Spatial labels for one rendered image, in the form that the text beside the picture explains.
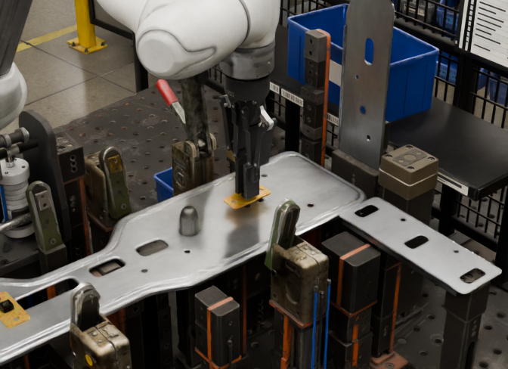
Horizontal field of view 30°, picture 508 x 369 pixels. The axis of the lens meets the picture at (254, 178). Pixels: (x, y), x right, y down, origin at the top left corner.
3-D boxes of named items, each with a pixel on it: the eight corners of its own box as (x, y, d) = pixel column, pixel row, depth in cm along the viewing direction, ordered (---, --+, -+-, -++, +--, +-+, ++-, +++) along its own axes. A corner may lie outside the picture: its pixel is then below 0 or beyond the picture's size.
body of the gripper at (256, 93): (212, 68, 156) (214, 118, 161) (245, 85, 150) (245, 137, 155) (249, 56, 160) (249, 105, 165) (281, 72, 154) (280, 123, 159)
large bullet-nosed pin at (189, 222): (187, 246, 161) (186, 213, 158) (177, 237, 163) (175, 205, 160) (202, 239, 163) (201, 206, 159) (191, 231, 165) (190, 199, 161)
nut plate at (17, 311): (31, 318, 142) (30, 312, 141) (8, 329, 140) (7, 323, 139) (5, 291, 148) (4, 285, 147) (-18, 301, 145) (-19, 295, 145)
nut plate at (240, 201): (235, 209, 164) (235, 203, 164) (221, 200, 167) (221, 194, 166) (272, 193, 169) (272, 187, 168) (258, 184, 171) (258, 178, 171)
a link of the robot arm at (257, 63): (242, 54, 146) (242, 89, 150) (286, 40, 151) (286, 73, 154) (207, 36, 153) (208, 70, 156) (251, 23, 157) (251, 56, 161)
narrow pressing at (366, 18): (378, 174, 178) (393, 1, 160) (336, 150, 186) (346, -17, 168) (380, 172, 179) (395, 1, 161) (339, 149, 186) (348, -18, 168)
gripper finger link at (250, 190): (256, 158, 164) (259, 159, 164) (257, 193, 168) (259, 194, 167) (243, 163, 162) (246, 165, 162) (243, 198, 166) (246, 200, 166)
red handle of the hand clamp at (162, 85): (194, 148, 173) (151, 81, 177) (190, 154, 174) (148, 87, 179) (212, 141, 175) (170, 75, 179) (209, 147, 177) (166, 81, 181)
